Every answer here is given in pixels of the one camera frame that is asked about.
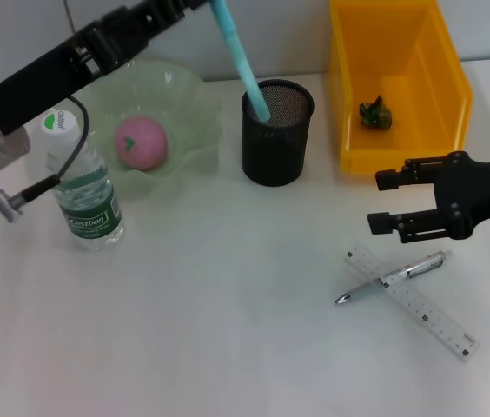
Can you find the blue child scissors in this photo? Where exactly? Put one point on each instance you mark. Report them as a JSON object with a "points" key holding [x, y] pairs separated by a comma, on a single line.
{"points": [[245, 69]]}

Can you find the clear plastic ruler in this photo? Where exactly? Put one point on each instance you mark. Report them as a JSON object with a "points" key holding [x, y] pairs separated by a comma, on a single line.
{"points": [[436, 317]]}

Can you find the pink peach toy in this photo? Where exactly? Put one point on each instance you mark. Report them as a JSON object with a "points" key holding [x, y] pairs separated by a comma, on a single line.
{"points": [[141, 143]]}

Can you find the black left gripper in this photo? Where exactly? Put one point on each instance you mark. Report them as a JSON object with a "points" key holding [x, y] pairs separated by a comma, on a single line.
{"points": [[41, 87]]}

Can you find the yellow plastic bin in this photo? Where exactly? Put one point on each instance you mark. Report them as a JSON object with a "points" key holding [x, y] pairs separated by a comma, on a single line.
{"points": [[405, 160]]}

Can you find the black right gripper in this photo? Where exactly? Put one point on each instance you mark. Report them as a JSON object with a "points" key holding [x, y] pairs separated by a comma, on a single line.
{"points": [[479, 191]]}

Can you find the black mesh pen holder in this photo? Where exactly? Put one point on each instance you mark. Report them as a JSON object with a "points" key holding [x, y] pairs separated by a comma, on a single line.
{"points": [[275, 147]]}

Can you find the silver ballpoint pen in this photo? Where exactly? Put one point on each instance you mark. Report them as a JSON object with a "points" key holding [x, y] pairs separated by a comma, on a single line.
{"points": [[366, 289]]}

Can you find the clear water bottle green label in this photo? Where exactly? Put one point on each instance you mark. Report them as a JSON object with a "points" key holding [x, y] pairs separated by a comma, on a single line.
{"points": [[90, 217]]}

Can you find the green glass fruit bowl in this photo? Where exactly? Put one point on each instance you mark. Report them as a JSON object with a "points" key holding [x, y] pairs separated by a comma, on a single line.
{"points": [[171, 100]]}

